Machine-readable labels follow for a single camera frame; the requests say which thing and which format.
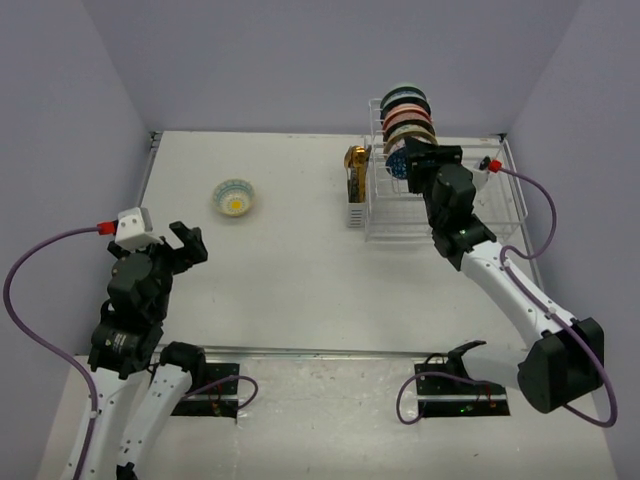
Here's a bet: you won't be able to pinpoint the teal rim back bowl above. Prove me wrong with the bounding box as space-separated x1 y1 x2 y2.
380 82 427 108

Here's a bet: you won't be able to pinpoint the gold utensil in holder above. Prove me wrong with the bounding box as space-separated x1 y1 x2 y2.
344 146 371 203

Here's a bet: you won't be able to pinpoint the cream bowl yellow centre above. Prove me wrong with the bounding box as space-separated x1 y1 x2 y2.
212 178 255 217

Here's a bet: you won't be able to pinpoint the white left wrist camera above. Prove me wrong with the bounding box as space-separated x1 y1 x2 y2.
115 207 162 252

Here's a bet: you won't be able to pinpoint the white wire dish rack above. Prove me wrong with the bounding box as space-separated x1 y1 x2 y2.
364 97 528 242

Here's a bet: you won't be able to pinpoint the cream bowl with star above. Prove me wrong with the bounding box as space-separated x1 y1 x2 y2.
383 124 438 155

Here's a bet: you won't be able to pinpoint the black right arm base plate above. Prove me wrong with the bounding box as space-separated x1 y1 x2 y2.
415 376 510 418

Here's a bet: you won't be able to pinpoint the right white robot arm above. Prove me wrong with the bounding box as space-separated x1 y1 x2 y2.
405 138 613 413

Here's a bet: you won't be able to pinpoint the pink rim bowl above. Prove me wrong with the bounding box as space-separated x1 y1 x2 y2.
382 103 431 122

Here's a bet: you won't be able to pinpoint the aluminium table edge rail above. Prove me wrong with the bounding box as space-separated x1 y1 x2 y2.
134 131 163 207

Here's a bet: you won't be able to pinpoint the white perforated cutlery holder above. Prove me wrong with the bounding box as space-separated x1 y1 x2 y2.
347 199 366 228

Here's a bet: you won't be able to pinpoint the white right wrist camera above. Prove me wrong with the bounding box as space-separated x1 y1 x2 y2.
471 156 492 192

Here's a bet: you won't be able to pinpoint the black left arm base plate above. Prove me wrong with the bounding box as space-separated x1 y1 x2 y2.
169 362 240 418

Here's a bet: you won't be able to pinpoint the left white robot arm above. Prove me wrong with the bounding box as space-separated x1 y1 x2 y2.
63 221 208 479

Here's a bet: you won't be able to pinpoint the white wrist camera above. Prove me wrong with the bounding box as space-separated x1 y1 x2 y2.
471 156 492 192
115 207 162 252

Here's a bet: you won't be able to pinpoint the blue triangle pattern bowl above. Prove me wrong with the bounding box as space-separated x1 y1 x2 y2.
385 147 408 180

